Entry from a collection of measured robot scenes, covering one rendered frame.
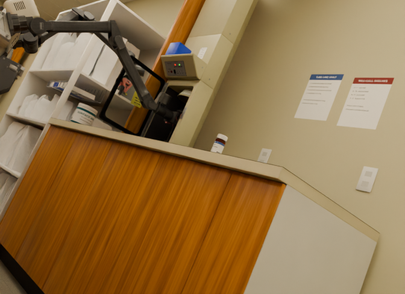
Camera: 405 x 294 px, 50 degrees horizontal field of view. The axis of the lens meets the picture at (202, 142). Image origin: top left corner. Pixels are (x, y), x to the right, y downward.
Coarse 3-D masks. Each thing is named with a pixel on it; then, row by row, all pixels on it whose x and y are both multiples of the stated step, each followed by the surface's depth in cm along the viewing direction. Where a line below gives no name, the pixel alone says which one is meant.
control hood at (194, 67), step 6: (180, 54) 244; (186, 54) 239; (192, 54) 235; (162, 60) 259; (168, 60) 254; (174, 60) 250; (180, 60) 245; (186, 60) 241; (192, 60) 237; (198, 60) 238; (186, 66) 243; (192, 66) 239; (198, 66) 238; (204, 66) 241; (186, 72) 245; (192, 72) 240; (198, 72) 239; (168, 78) 263; (174, 78) 258; (180, 78) 253; (186, 78) 248; (192, 78) 244; (198, 78) 240
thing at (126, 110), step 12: (120, 72) 240; (144, 72) 250; (120, 84) 240; (132, 84) 246; (156, 84) 258; (108, 96) 237; (120, 96) 242; (132, 96) 247; (108, 108) 238; (120, 108) 243; (132, 108) 249; (144, 108) 255; (120, 120) 244; (132, 120) 250; (132, 132) 251
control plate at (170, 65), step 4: (168, 64) 256; (172, 64) 252; (176, 64) 250; (180, 64) 246; (168, 68) 257; (172, 68) 254; (176, 68) 251; (180, 68) 248; (184, 68) 245; (168, 72) 259; (172, 72) 255; (176, 72) 252; (180, 72) 249; (184, 72) 246
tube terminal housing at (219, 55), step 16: (192, 48) 261; (208, 48) 248; (224, 48) 248; (208, 64) 242; (224, 64) 250; (176, 80) 258; (192, 80) 245; (208, 80) 244; (192, 96) 238; (208, 96) 245; (192, 112) 239; (208, 112) 263; (176, 128) 236; (192, 128) 241; (192, 144) 253
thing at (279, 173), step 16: (80, 128) 249; (96, 128) 234; (128, 144) 212; (144, 144) 194; (160, 144) 185; (176, 144) 177; (192, 160) 173; (208, 160) 159; (224, 160) 153; (240, 160) 147; (256, 176) 145; (272, 176) 134; (288, 176) 135; (304, 192) 141; (320, 192) 147; (336, 208) 154; (352, 224) 162
